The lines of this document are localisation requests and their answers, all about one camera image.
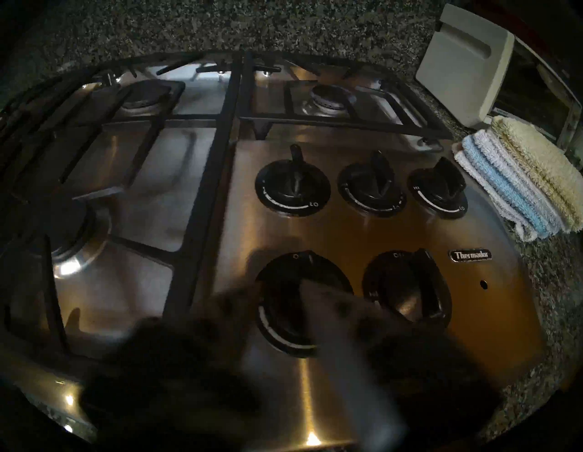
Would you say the white kitchen appliance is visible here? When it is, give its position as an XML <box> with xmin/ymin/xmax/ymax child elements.
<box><xmin>415</xmin><ymin>4</ymin><xmax>583</xmax><ymax>153</ymax></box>

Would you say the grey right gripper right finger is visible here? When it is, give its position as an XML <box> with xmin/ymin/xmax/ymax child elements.
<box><xmin>301</xmin><ymin>279</ymin><xmax>501</xmax><ymax>452</ymax></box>

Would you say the small black capped gas burner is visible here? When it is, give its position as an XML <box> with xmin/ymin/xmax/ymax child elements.
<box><xmin>303</xmin><ymin>84</ymin><xmax>358</xmax><ymax>117</ymax></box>

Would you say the narrow black cast iron grate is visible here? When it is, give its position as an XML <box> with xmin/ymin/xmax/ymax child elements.
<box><xmin>239</xmin><ymin>50</ymin><xmax>454</xmax><ymax>142</ymax></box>

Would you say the striped blue yellow dish towel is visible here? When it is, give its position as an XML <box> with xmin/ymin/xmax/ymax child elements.
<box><xmin>452</xmin><ymin>115</ymin><xmax>583</xmax><ymax>242</ymax></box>

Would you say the small black stove knob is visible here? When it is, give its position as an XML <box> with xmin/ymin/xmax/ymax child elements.
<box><xmin>255</xmin><ymin>145</ymin><xmax>332</xmax><ymax>217</ymax></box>
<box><xmin>408</xmin><ymin>157</ymin><xmax>469</xmax><ymax>219</ymax></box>
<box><xmin>338</xmin><ymin>150</ymin><xmax>407</xmax><ymax>218</ymax></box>

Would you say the wide black cast iron grate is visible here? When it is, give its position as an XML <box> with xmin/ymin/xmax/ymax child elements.
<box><xmin>0</xmin><ymin>52</ymin><xmax>242</xmax><ymax>360</ymax></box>

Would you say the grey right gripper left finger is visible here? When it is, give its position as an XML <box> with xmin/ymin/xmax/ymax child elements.
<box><xmin>82</xmin><ymin>285</ymin><xmax>265</xmax><ymax>452</ymax></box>

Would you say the stainless steel gas cooktop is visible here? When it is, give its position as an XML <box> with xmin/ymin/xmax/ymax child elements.
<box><xmin>0</xmin><ymin>50</ymin><xmax>547</xmax><ymax>452</ymax></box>

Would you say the large black stove knob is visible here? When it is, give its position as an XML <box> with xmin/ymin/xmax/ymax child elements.
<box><xmin>362</xmin><ymin>248</ymin><xmax>453</xmax><ymax>329</ymax></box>
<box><xmin>255</xmin><ymin>250</ymin><xmax>353</xmax><ymax>358</ymax></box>

